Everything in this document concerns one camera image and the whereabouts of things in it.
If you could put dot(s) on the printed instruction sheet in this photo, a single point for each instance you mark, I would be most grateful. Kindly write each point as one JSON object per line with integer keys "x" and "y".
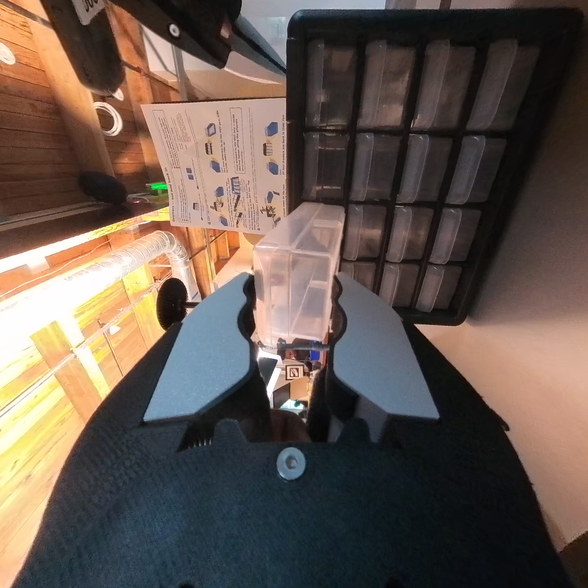
{"x": 193, "y": 138}

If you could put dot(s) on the black round lamp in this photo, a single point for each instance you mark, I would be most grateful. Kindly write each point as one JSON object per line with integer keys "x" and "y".
{"x": 101, "y": 188}

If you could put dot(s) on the black round ribbed fan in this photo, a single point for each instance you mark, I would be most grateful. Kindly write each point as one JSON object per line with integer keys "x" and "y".
{"x": 171, "y": 303}

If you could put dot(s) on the green lit device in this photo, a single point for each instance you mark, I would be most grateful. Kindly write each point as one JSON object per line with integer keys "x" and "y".
{"x": 156, "y": 187}

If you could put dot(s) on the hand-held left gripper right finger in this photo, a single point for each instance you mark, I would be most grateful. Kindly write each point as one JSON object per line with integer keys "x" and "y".
{"x": 381, "y": 363}

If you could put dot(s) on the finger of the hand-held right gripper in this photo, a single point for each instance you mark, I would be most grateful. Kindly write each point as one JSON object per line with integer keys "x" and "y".
{"x": 255, "y": 57}

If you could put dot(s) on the silver ventilation duct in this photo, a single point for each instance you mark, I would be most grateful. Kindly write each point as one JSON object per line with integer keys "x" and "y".
{"x": 151, "y": 250}

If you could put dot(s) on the clear plastic drawer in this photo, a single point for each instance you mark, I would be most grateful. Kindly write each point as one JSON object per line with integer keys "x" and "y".
{"x": 294, "y": 275}

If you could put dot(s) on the black drawer cabinet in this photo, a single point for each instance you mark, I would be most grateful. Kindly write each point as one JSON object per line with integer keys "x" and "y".
{"x": 413, "y": 25}

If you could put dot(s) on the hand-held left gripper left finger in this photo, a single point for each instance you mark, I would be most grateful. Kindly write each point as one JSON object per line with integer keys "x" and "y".
{"x": 202, "y": 358}

